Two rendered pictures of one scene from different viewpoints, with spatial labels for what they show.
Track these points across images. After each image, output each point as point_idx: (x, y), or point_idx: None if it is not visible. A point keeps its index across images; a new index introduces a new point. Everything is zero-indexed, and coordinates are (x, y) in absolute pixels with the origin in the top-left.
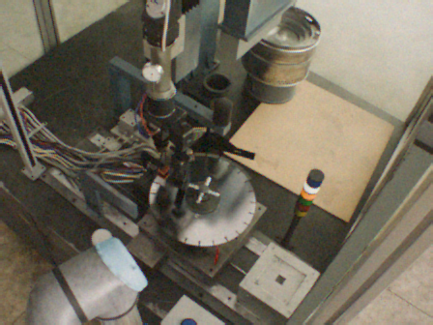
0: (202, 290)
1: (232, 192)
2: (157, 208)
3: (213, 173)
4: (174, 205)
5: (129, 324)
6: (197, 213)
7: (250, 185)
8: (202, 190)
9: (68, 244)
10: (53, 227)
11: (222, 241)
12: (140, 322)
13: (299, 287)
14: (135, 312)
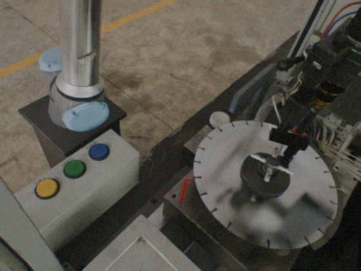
0: (159, 203)
1: (280, 214)
2: (242, 126)
3: (307, 192)
4: (248, 142)
5: (60, 8)
6: (240, 165)
7: (300, 246)
8: (269, 159)
9: (213, 99)
10: (228, 89)
11: (200, 188)
12: (74, 40)
13: None
14: (70, 9)
